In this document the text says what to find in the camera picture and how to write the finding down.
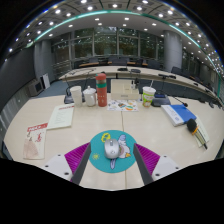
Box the colourful printed leaflet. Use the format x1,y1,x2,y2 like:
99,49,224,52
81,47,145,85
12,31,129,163
106,99,139,112

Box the white paper cup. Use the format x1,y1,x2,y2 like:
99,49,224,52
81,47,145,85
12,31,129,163
69,85,84,108

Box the dark office chairs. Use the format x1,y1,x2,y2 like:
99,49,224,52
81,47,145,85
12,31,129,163
71,56,218,108

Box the white paper document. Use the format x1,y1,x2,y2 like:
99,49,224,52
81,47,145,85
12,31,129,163
46,103,76,131

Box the round ceiling lights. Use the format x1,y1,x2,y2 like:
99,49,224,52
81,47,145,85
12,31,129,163
8,0,224,71

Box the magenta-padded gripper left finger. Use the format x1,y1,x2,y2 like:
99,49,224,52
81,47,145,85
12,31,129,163
42,142,93,186

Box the red and white leaflet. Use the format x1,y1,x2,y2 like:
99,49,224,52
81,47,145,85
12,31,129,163
22,122,49,160

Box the red bottle green band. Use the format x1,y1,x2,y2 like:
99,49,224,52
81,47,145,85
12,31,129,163
95,72,108,108

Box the grey monitor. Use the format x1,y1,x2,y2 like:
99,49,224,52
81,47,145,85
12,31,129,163
27,79,45,98

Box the white lidded mug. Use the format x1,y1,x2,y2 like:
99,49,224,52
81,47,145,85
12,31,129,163
82,85,98,108

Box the blue and white book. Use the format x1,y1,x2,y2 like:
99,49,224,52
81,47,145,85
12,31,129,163
160,104,198,128

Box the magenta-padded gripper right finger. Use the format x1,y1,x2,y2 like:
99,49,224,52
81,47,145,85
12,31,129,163
132,142,184,187

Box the white cardboard box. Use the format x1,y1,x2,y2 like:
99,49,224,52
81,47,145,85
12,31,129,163
110,78,141,101

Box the printed paper cup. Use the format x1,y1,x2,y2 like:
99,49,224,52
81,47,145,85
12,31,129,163
141,79,157,108

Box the handheld microphone black foam head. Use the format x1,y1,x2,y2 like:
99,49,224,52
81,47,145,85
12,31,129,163
186,118,209,150

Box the round teal mouse pad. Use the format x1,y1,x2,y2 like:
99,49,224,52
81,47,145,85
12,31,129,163
88,129,138,174

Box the silver computer mouse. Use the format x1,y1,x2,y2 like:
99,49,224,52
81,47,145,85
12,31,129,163
103,137,122,160

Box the dark gooseneck microphone console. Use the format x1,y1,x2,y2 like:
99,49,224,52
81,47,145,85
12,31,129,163
150,93,189,108
63,74,77,105

